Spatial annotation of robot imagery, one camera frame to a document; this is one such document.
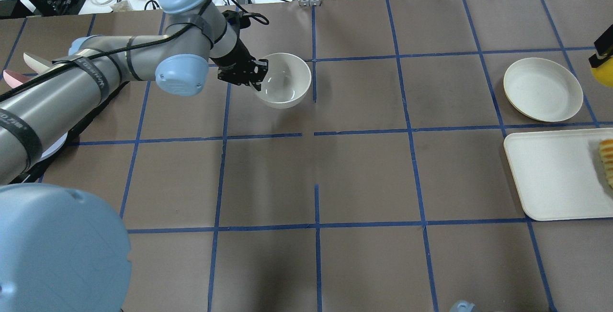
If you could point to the white ceramic bowl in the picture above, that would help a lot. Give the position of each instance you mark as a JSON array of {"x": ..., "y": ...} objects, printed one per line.
[{"x": 286, "y": 82}]

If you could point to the yellow lemon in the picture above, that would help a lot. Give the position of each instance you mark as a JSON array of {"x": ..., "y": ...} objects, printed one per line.
[{"x": 602, "y": 69}]

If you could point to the round white plate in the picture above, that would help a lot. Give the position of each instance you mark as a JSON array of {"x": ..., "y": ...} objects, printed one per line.
[{"x": 543, "y": 90}]

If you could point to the rectangular white tray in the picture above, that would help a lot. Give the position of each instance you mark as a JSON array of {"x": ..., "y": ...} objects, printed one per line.
[{"x": 559, "y": 174}]

